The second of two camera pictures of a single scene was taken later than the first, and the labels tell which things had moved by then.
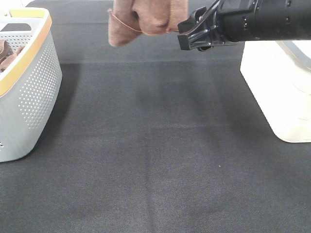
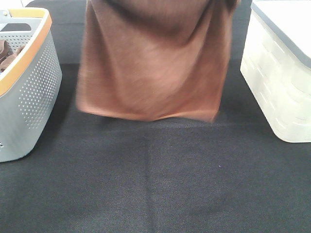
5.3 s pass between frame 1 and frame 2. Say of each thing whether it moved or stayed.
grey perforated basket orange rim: stayed
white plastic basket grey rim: stayed
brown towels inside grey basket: stayed
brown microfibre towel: moved
